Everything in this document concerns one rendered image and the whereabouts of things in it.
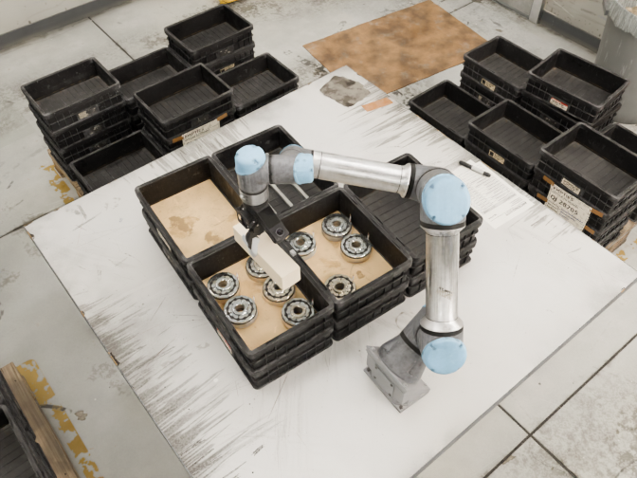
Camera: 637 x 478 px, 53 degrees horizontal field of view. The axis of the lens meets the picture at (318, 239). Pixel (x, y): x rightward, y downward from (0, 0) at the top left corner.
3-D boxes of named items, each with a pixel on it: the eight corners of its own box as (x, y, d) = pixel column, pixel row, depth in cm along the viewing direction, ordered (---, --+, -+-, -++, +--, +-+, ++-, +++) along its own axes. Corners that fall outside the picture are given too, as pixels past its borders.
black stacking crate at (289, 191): (339, 208, 229) (339, 186, 220) (269, 245, 218) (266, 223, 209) (281, 147, 250) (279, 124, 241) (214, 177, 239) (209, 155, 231)
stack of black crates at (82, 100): (116, 123, 362) (93, 55, 328) (141, 151, 347) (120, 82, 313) (49, 154, 346) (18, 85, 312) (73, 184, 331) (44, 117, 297)
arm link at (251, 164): (267, 163, 153) (231, 164, 153) (270, 195, 161) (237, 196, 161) (268, 141, 158) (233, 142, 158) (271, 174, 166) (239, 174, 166)
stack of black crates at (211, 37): (232, 69, 394) (224, 2, 359) (261, 93, 379) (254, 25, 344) (177, 95, 378) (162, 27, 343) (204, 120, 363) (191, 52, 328)
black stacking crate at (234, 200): (268, 245, 218) (265, 223, 209) (191, 284, 208) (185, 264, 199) (213, 177, 239) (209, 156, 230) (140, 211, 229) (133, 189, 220)
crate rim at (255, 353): (336, 310, 189) (336, 305, 188) (249, 361, 179) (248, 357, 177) (266, 227, 211) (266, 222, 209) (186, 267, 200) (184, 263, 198)
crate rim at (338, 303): (414, 265, 200) (415, 260, 198) (336, 310, 189) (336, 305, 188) (340, 190, 221) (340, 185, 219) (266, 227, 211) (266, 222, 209)
